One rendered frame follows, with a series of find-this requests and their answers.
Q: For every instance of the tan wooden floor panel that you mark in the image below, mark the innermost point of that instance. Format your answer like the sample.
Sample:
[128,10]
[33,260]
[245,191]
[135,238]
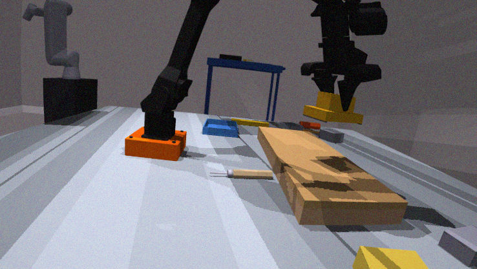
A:
[322,186]

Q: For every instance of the blue open tray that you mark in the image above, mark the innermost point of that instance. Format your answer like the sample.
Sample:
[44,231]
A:
[220,128]

